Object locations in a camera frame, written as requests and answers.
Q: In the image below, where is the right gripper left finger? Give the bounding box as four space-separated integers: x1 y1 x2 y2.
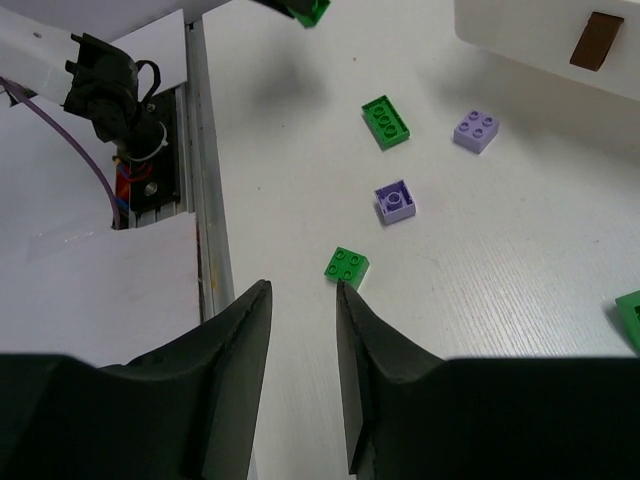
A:
99 280 272 479

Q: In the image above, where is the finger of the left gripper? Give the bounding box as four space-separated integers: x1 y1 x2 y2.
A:
254 0 305 18

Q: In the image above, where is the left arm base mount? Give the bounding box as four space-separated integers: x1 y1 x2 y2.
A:
113 89 181 230

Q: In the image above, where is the green square lego brick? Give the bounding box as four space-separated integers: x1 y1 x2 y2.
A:
324 247 370 290

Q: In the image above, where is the purple studded lego brick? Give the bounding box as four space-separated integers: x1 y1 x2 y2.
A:
453 110 500 154

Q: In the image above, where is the white drawer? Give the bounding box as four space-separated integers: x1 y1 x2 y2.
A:
454 1 639 100

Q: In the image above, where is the small green lego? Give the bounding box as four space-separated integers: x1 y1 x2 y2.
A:
289 0 331 28

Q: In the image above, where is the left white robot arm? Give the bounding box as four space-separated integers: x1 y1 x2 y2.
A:
1 1 218 158

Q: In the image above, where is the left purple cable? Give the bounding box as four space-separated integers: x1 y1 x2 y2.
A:
0 77 122 230

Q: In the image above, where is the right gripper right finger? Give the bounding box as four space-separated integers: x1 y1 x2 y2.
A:
336 280 445 479

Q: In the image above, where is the aluminium table front rail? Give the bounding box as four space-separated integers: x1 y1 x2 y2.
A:
186 20 235 320

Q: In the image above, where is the purple upside-down lego brick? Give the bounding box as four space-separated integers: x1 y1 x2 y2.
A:
374 180 417 227

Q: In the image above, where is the green lego plate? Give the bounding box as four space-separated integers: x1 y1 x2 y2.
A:
361 95 411 150

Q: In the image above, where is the green sloped lego brick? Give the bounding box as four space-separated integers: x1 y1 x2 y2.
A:
615 291 640 352

